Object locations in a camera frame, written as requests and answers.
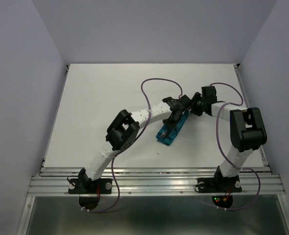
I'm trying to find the teal cloth napkin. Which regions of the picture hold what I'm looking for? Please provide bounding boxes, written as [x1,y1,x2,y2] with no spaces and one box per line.
[156,110,190,146]

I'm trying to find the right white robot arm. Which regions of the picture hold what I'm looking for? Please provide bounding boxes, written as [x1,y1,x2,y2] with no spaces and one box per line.
[191,86,267,193]

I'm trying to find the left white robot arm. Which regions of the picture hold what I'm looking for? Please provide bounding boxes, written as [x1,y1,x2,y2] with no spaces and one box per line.
[69,95,192,194]

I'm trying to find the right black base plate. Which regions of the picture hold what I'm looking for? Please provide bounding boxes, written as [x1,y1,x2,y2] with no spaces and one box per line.
[195,177,242,194]

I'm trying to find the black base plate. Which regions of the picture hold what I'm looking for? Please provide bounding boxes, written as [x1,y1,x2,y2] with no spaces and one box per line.
[67,178,112,194]
[195,177,242,194]

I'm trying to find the aluminium front rail frame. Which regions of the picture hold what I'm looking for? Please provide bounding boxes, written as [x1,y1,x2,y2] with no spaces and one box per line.
[17,64,289,235]

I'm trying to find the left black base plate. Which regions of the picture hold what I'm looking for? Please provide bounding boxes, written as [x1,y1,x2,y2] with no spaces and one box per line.
[67,178,112,194]

